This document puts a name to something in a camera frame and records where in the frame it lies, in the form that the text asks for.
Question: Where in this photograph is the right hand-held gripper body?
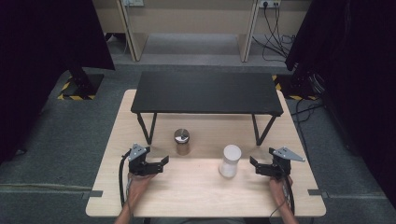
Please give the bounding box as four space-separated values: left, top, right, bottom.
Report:
268 147 306 180

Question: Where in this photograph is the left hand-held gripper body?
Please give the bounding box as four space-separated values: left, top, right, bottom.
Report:
128 143 161 177

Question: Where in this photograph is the white powder jar white lid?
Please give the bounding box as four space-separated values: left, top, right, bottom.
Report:
218 144 243 179

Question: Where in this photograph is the brown spice jar silver lid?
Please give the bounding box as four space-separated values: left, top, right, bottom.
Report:
173 128 191 156

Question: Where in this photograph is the black metal shelf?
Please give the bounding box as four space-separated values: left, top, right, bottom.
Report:
130 71 285 147

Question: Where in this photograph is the person's left hand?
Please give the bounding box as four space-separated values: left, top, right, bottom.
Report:
126 172 158 208

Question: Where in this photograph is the person's right hand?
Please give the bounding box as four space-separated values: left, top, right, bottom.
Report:
268 175 294 207

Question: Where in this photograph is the grey tape strip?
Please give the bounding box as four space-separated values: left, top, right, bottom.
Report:
307 189 330 199
81 189 104 201

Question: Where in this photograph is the person's grey clothing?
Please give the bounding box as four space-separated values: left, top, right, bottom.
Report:
148 217 248 224

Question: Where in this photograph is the black stand base hazard tape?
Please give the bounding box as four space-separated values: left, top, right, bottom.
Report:
271 72 325 102
57 66 106 102

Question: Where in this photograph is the dark curtain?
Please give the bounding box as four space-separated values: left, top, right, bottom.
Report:
0 0 116 164
284 0 396 207

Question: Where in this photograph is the beige wooden desk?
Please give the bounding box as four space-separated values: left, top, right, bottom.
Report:
92 0 313 63

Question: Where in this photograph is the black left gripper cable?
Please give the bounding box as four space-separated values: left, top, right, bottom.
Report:
118 148 133 209

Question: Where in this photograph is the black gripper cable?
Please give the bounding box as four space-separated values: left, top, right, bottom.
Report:
118 148 133 209
281 175 296 217

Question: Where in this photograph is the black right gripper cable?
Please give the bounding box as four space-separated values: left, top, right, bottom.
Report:
281 175 296 217

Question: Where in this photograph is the black floor cable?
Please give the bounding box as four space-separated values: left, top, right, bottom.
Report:
290 97 325 158

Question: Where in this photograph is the bundle of black cables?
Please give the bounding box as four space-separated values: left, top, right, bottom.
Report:
251 5 297 63

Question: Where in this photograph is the white wall socket with plugs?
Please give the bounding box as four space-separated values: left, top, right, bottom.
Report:
258 0 282 9

